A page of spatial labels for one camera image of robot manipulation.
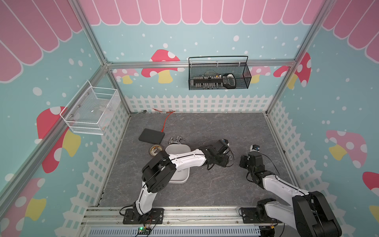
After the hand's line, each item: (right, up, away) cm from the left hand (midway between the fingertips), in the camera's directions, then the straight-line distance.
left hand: (225, 161), depth 87 cm
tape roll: (-45, +6, +11) cm, 47 cm away
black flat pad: (-49, +14, +17) cm, 54 cm away
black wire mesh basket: (-3, +56, +7) cm, 56 cm away
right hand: (+12, +2, +4) cm, 13 cm away
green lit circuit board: (-43, -31, -15) cm, 55 cm away
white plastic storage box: (-26, -8, 0) cm, 28 cm away
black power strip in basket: (+2, +49, +2) cm, 49 cm away
